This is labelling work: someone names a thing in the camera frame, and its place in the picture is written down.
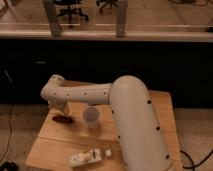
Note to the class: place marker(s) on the metal post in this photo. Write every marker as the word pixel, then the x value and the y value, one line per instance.
pixel 51 14
pixel 121 17

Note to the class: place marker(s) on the clear plastic bottle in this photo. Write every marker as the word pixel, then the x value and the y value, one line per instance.
pixel 89 157

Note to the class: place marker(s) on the left metal post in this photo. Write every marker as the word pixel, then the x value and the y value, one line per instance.
pixel 51 14

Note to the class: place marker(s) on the black object floor corner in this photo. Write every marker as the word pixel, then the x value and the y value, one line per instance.
pixel 9 166

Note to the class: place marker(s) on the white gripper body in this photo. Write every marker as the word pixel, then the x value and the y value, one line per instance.
pixel 61 108

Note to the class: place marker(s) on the black office chair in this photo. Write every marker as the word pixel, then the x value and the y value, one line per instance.
pixel 106 2
pixel 69 8

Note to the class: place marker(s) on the right metal post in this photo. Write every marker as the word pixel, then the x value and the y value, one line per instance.
pixel 121 17

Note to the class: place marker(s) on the black office chair right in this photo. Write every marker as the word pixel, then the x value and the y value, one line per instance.
pixel 106 2

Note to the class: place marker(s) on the white paper cup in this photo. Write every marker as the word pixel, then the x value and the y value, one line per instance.
pixel 91 117

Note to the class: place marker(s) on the black office chair left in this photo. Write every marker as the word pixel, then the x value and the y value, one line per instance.
pixel 69 8

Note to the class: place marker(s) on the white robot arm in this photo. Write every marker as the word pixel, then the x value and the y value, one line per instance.
pixel 140 136

